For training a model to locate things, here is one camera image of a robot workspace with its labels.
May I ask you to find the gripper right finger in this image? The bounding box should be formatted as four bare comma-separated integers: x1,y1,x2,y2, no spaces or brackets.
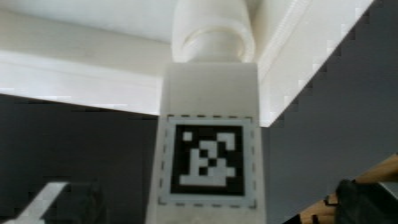
296,153,398,224

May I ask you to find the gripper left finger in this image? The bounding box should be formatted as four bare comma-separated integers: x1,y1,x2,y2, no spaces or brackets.
12,182,107,224

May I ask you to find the white square table top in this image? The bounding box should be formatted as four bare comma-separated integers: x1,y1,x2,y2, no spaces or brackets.
0,0,376,125

